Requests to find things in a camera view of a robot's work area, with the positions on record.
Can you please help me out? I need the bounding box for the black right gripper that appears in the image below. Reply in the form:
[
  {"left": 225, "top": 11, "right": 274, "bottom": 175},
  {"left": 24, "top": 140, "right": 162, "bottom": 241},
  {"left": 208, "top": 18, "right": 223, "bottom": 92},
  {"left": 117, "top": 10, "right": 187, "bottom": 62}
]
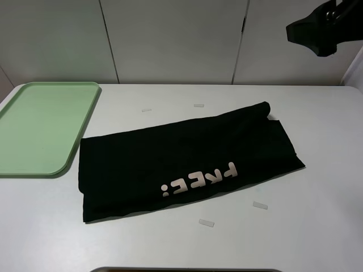
[{"left": 286, "top": 0, "right": 362, "bottom": 57}]

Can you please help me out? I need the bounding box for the black short sleeve t-shirt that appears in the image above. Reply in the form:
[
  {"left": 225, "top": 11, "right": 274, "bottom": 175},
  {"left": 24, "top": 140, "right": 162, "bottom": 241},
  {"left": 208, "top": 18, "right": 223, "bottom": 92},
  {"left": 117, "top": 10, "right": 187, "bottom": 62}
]
[{"left": 78, "top": 102, "right": 304, "bottom": 223}]

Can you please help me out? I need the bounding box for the light green plastic tray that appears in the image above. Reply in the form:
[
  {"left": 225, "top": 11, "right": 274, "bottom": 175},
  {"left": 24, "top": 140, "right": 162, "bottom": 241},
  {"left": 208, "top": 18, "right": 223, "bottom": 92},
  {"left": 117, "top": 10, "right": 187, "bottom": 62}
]
[{"left": 1, "top": 82, "right": 101, "bottom": 177}]

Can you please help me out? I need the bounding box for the clear tape strip near right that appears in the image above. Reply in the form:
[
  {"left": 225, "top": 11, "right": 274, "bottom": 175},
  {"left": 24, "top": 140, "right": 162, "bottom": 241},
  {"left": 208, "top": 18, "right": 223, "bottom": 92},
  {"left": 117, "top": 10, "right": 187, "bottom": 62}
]
[{"left": 252, "top": 201, "right": 268, "bottom": 210}]

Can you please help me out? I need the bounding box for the clear tape strip near centre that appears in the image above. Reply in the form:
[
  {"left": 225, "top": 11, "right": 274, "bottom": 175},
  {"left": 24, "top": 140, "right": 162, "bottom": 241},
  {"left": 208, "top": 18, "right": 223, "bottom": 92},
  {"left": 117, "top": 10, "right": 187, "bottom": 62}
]
[{"left": 199, "top": 219, "right": 214, "bottom": 228}]

